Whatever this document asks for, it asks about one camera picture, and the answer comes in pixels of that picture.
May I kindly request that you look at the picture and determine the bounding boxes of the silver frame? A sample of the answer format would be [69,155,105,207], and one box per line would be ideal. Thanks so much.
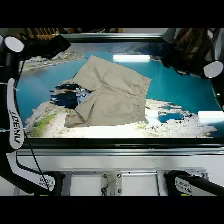
[0,145,224,197]

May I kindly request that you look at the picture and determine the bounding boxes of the beige pants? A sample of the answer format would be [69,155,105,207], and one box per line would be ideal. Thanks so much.
[63,54,153,129]

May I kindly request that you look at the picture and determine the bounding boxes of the black cable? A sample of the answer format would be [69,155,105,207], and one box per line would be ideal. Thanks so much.
[19,59,53,192]

